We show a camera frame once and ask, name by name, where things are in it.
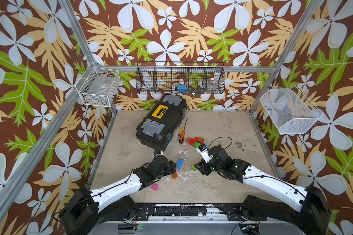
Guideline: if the red long lego brick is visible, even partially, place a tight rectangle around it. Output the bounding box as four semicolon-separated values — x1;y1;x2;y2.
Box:
186;137;197;146

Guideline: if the white wire basket left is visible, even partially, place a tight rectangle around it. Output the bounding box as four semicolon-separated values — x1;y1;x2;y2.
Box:
77;63;121;107

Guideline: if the dark green lego brick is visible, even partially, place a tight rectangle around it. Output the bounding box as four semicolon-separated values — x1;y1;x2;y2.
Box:
193;142;201;148

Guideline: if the blue object in basket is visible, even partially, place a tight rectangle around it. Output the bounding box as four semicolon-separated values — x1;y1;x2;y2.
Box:
177;85;188;94

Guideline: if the magenta lego brick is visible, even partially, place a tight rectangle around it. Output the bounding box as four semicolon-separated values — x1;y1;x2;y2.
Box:
152;184;159;192

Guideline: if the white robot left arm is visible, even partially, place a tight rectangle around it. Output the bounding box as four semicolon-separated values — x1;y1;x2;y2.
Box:
57;154;176;235

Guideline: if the white wire basket right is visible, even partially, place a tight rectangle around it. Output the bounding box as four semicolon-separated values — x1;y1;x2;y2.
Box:
260;85;323;135

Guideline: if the light blue long lego brick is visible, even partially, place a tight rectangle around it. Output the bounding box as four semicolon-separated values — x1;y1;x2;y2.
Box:
176;158;184;169

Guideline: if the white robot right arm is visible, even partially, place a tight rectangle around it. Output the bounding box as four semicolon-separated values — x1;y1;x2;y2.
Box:
193;143;331;235

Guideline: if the black toolbox with yellow label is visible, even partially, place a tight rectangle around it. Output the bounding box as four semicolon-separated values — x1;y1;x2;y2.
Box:
136;94;187;151

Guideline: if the black wire basket back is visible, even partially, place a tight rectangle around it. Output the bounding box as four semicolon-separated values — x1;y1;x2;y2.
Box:
134;61;226;95

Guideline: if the white wire basket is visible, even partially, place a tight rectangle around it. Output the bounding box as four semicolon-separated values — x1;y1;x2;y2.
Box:
260;85;323;135
77;63;121;107

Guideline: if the orange handled screwdriver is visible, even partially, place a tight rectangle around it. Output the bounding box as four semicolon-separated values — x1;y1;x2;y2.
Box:
179;131;185;144

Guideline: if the yellow handled screwdriver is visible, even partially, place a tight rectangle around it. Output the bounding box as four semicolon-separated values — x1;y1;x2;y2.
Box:
178;118;188;137

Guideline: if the black mounting rail base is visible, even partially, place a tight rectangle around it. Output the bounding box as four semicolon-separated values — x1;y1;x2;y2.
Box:
129;202;268;221

